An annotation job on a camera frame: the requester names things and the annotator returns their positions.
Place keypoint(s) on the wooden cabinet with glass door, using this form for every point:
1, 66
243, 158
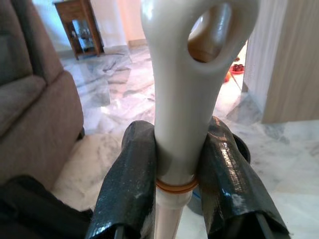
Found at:
82, 25

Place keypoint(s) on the brown fabric sofa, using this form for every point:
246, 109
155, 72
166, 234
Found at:
30, 99

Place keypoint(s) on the orange rubber band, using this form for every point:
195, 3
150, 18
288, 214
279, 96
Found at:
174, 186

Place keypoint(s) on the black fabric object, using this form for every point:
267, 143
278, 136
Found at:
32, 209

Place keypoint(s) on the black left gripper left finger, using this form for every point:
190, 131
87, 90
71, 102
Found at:
129, 179

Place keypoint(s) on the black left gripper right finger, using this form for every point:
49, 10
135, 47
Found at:
224, 179

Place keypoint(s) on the light wood panel cabinet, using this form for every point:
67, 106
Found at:
289, 62

